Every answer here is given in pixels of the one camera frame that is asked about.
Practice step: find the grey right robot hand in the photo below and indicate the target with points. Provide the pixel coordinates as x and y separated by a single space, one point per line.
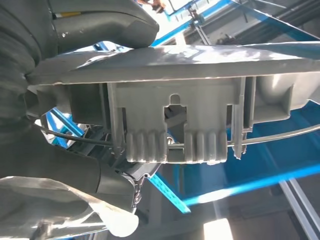
50 159

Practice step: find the blue metal shelf rack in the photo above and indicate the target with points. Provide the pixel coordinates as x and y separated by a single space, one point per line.
275 155

